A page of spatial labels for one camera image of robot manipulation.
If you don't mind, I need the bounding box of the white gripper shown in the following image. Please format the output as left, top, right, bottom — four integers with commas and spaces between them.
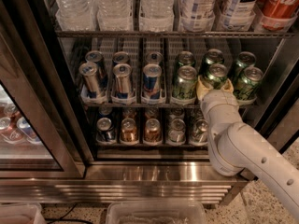
196, 76, 242, 132

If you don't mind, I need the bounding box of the green can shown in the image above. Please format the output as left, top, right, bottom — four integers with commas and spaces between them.
199, 49, 224, 74
234, 66, 263, 101
175, 51, 195, 71
203, 63, 228, 90
230, 51, 256, 79
172, 65, 197, 100

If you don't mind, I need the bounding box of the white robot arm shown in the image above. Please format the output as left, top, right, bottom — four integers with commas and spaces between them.
196, 77, 299, 219

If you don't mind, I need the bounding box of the blue silver can front right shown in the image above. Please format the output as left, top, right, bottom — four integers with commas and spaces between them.
143, 63, 162, 99

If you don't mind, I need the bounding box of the blue silver can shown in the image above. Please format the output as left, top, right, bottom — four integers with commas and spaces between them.
85, 49, 109, 86
113, 63, 134, 99
112, 51, 130, 65
145, 51, 164, 66
143, 63, 162, 99
79, 62, 105, 98

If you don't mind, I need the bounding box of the blue silver can back right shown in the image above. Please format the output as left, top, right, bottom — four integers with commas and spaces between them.
145, 51, 164, 66

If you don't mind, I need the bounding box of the copper can lower right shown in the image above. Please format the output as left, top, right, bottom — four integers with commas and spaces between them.
144, 119, 162, 143

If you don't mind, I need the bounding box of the copper can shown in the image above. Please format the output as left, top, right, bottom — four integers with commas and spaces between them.
121, 118, 138, 142
144, 119, 162, 143

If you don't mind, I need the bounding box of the blue silver can front middle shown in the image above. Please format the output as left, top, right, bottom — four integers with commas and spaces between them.
113, 63, 134, 99

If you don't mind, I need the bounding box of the copper can lower left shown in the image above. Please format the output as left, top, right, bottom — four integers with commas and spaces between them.
121, 118, 138, 142

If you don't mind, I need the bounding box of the blue silver can back middle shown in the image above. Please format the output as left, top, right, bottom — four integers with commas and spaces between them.
112, 51, 130, 65

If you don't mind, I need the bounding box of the dark blue can lower shelf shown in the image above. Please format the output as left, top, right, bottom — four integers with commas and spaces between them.
96, 118, 116, 142

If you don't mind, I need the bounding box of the blue silver can back left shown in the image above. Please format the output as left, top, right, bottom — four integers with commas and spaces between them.
85, 49, 109, 86

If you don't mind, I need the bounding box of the blue silver can front left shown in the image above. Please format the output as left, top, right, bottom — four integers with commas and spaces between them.
79, 62, 105, 98

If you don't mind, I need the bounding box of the glass fridge door left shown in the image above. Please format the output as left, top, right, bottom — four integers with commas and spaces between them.
0, 5, 85, 179

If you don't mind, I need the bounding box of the labelled water bottle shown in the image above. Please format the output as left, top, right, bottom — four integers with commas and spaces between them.
221, 0, 256, 31
179, 0, 216, 32

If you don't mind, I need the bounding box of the clear water bottle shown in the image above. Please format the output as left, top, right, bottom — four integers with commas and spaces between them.
141, 0, 175, 32
56, 0, 94, 31
95, 0, 133, 31

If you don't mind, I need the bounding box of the red cola bottle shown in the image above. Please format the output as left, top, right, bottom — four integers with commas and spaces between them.
259, 0, 299, 32

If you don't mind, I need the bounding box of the clear plastic bin centre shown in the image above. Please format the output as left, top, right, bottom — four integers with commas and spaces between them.
106, 199, 207, 224

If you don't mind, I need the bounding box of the clear plastic bin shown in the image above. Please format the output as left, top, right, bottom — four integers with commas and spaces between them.
0, 203, 47, 224
106, 199, 207, 224

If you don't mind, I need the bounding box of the clear water bottle left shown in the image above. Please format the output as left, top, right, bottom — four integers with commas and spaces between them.
56, 0, 94, 31

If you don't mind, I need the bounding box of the clear plastic bin left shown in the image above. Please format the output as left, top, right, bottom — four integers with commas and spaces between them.
0, 203, 47, 224

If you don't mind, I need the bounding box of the middle wire shelf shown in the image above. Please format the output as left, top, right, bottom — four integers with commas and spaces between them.
83, 102, 258, 108

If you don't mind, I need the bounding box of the wire shelf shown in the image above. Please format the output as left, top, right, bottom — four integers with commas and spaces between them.
56, 31, 299, 38
83, 102, 258, 108

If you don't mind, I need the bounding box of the upper wire shelf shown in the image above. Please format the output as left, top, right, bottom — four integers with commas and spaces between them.
56, 31, 299, 38

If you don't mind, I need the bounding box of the black cable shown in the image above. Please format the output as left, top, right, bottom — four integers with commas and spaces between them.
45, 203, 94, 224

